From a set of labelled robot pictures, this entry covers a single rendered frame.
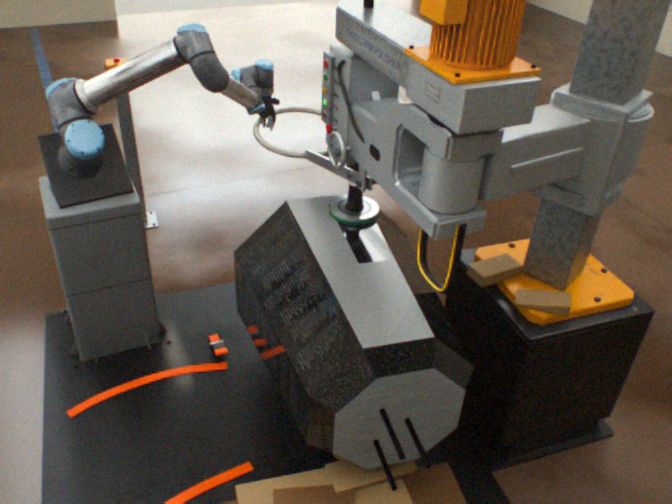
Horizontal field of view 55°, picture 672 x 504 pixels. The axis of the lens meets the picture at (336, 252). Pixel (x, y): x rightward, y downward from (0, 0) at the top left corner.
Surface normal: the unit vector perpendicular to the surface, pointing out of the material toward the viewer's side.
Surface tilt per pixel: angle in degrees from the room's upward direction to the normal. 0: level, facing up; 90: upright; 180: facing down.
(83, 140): 52
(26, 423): 0
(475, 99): 90
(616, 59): 90
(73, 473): 0
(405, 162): 90
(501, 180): 90
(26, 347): 0
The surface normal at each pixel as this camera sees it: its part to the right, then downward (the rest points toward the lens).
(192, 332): 0.04, -0.82
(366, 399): 0.27, 0.56
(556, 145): 0.51, 0.51
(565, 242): -0.65, 0.41
